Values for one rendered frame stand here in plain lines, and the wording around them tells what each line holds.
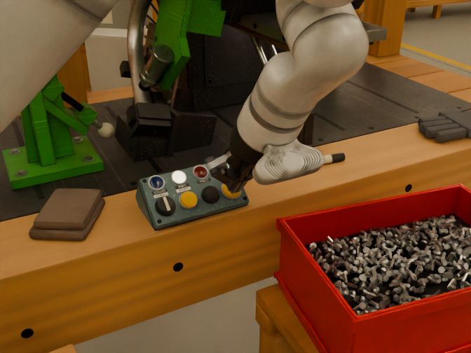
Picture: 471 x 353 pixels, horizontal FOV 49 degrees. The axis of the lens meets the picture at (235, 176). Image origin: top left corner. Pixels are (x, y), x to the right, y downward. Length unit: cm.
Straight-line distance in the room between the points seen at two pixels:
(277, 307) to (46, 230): 34
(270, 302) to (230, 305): 118
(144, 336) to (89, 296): 111
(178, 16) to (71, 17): 66
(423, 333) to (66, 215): 48
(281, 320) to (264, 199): 19
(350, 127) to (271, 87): 56
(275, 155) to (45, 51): 39
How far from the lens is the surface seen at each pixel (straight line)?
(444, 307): 65
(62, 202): 79
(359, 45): 48
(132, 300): 79
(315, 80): 50
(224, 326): 187
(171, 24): 93
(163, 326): 189
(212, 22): 93
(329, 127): 108
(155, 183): 76
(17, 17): 25
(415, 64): 164
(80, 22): 26
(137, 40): 102
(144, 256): 75
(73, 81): 126
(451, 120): 113
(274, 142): 60
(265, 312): 78
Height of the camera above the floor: 132
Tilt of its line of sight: 29 degrees down
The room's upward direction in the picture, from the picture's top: straight up
